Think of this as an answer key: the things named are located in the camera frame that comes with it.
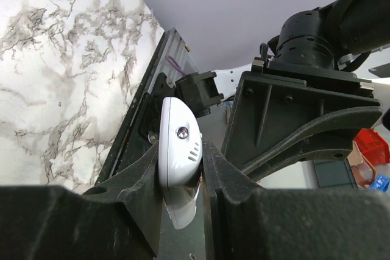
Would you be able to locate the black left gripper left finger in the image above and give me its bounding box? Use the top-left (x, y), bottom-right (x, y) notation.
top-left (1, 144), bottom-right (161, 259)

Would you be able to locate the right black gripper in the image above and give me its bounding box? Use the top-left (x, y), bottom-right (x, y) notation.
top-left (221, 57), bottom-right (383, 180)

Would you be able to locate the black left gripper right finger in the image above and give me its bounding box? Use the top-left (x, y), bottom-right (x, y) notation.
top-left (202, 141), bottom-right (389, 259)

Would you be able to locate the white remote control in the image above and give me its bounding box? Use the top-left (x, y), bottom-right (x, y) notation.
top-left (158, 97), bottom-right (202, 230)

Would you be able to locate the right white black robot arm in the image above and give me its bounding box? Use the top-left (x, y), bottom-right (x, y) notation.
top-left (176, 0), bottom-right (389, 180)

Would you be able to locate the red plastic bin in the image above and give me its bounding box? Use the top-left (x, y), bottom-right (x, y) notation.
top-left (348, 129), bottom-right (389, 188)

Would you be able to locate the blue plastic object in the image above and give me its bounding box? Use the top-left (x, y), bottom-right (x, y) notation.
top-left (369, 174), bottom-right (390, 192)

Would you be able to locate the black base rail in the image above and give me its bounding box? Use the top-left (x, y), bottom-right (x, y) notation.
top-left (94, 65), bottom-right (177, 194)

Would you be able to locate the aluminium extrusion rail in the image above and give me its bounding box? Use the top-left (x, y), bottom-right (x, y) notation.
top-left (156, 28), bottom-right (200, 85)

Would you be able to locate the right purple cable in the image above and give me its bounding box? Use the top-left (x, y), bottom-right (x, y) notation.
top-left (166, 55), bottom-right (188, 77)

